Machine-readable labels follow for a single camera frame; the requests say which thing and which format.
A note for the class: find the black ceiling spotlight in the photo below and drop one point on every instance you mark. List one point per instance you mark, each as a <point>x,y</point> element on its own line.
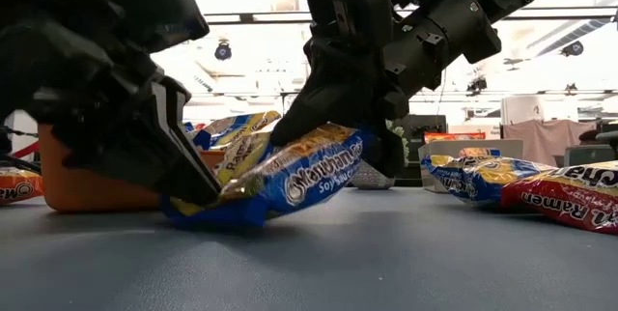
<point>222,51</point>
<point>476,84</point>
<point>573,48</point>

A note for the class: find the black monitor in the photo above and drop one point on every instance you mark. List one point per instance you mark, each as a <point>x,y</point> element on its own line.
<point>429,130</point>

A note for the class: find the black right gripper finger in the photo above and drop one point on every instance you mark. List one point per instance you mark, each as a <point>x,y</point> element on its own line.
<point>301,120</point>
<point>388,151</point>

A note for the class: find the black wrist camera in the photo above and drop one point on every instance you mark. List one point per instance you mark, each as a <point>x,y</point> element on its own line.
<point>347,2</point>
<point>159,7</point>

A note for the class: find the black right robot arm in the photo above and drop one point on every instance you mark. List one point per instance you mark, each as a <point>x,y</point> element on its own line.
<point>449,31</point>

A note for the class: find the white plastic bin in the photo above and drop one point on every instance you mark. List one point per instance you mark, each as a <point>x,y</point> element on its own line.
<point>509,149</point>

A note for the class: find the orange plastic bin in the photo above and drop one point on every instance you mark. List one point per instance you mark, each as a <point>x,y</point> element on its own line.
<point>96,190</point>

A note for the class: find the white cabinet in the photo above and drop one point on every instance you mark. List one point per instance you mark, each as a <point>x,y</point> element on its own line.
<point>521,108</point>

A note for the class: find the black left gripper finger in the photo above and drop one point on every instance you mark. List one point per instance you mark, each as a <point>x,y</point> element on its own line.
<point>188,176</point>

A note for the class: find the pink cloth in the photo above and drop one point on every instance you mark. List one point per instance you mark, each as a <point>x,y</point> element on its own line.
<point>550,139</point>

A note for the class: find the orange chicken ramen pack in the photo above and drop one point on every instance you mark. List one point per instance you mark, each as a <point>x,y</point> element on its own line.
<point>19,188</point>
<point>454,137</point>

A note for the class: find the silver air duct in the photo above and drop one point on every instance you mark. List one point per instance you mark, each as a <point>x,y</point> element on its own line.
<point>555,40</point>

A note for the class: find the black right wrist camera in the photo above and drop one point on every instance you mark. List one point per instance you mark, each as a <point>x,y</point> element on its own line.
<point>347,2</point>

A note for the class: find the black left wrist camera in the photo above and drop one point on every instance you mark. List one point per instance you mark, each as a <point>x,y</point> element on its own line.
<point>159,7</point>

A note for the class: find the overhead light bar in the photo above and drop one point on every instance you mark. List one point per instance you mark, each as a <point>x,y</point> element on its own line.
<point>246,18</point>

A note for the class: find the blue soy sauce ramen pack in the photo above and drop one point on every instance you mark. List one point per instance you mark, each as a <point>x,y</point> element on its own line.
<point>241,154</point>
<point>473,180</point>
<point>314,176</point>
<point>232,125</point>

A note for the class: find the red roast beef ramen pack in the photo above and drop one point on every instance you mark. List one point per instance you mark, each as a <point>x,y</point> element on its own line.
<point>570,200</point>

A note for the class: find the potted green plant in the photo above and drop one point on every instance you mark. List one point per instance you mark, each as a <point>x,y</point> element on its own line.
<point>374,178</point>

